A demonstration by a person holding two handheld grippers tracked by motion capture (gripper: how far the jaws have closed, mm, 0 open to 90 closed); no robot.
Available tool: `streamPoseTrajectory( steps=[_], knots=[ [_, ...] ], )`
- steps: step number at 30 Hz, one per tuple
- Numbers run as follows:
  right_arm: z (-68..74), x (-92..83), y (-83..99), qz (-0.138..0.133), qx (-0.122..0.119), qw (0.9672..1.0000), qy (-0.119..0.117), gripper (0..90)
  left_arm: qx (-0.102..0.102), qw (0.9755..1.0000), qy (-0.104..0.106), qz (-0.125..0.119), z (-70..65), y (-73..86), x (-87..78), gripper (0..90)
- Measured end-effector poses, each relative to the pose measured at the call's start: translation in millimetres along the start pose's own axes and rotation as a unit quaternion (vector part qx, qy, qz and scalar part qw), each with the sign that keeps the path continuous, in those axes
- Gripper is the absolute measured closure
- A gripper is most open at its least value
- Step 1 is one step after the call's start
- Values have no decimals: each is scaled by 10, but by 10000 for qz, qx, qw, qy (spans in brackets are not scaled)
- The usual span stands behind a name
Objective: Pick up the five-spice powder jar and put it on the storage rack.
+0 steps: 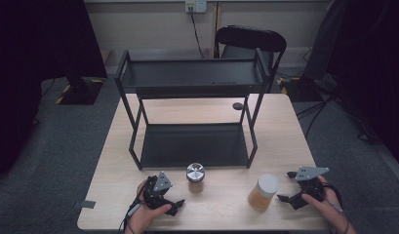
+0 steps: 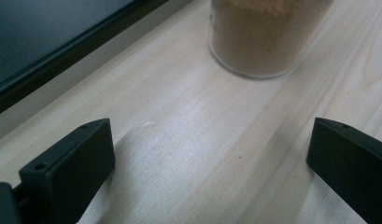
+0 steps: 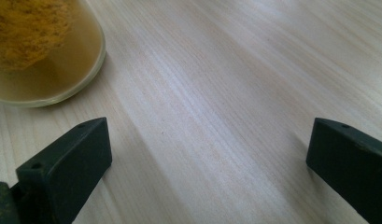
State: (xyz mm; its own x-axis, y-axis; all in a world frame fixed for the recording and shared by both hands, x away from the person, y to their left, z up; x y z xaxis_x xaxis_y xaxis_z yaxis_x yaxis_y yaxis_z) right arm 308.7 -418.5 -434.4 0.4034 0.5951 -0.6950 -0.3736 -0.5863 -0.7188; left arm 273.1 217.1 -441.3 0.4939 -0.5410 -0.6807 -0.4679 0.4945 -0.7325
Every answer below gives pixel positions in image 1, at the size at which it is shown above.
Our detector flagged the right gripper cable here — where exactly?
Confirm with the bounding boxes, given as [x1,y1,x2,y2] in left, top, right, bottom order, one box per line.
[320,182,351,234]

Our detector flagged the dark curtain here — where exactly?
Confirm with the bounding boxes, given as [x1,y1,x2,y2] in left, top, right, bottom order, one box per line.
[0,0,107,178]
[327,0,399,170]

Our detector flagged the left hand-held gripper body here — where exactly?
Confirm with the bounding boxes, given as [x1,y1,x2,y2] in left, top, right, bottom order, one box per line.
[141,171,176,211]

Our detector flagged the black folding chair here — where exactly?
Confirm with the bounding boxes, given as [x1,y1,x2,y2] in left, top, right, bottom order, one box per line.
[214,24,288,96]

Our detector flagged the white wall outlet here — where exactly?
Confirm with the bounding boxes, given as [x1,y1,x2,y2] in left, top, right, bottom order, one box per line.
[184,0,208,14]

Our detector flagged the black metal two-tier rack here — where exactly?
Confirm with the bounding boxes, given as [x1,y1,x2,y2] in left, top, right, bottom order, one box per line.
[114,48,279,172]

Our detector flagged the black power cable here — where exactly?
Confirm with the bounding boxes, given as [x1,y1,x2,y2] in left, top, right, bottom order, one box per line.
[188,9,206,60]

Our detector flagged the black floor cables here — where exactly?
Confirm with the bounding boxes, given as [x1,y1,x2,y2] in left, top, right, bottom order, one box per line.
[296,94,377,141]

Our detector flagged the white lid glass spice jar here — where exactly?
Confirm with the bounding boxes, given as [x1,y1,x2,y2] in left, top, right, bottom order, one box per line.
[247,173,280,213]

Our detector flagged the silver lid glass spice jar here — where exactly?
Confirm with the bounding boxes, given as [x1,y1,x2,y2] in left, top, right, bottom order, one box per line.
[185,162,207,194]

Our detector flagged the person's right hand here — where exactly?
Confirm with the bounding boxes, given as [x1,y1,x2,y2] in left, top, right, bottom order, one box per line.
[300,175,351,234]

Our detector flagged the person's left hand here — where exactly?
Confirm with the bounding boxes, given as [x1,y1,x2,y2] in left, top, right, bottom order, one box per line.
[123,179,173,234]

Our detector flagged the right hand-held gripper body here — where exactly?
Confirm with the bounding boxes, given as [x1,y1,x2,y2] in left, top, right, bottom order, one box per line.
[290,166,331,211]

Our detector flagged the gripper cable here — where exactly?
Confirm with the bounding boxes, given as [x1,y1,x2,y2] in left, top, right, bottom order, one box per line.
[320,182,351,234]
[120,186,146,234]

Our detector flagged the grey tape piece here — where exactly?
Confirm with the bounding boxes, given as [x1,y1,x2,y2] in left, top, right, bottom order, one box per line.
[73,200,97,210]

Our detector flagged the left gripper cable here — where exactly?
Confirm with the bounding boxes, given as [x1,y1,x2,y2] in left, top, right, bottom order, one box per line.
[120,186,146,234]

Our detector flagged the black stand base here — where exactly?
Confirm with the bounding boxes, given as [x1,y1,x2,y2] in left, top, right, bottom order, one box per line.
[55,76,105,106]
[278,76,325,103]

